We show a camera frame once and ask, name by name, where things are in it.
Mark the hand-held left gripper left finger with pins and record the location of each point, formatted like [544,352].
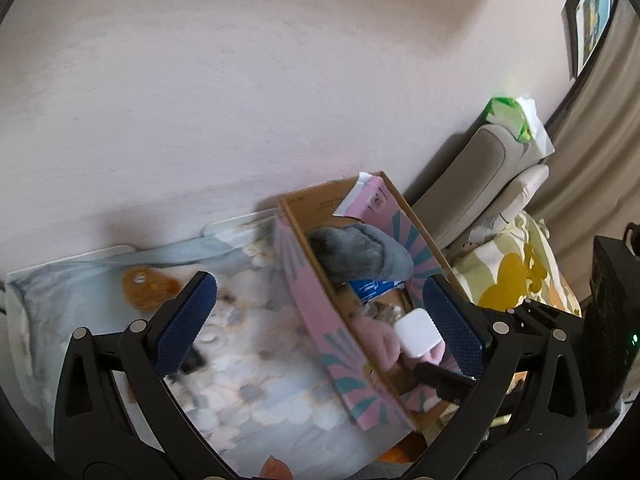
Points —
[182,325]

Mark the pink patterned cardboard box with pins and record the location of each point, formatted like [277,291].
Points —
[320,320]

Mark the beige chair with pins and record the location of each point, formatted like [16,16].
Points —
[475,185]

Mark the white earbuds case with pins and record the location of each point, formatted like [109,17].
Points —
[417,332]

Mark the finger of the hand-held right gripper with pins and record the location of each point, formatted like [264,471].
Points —
[445,382]
[540,316]

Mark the brown plush toy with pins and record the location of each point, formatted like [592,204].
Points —
[145,285]

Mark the beige curtain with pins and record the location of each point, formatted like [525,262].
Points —
[590,170]

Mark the orange object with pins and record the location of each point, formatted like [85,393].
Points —
[397,452]

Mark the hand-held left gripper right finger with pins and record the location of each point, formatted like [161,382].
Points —
[452,325]

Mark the peach object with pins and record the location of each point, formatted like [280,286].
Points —
[275,469]

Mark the floral cloth covered desktop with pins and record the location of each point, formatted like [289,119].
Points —
[250,385]

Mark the yellow floral pillow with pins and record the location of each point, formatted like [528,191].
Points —
[515,270]

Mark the framed wall picture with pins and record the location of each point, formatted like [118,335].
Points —
[592,15]

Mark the grey fluffy slipper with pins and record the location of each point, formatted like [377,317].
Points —
[365,252]

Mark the blue snack packet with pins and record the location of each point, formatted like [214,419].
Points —
[372,289]

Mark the green tissue pack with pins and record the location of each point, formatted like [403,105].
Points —
[505,110]

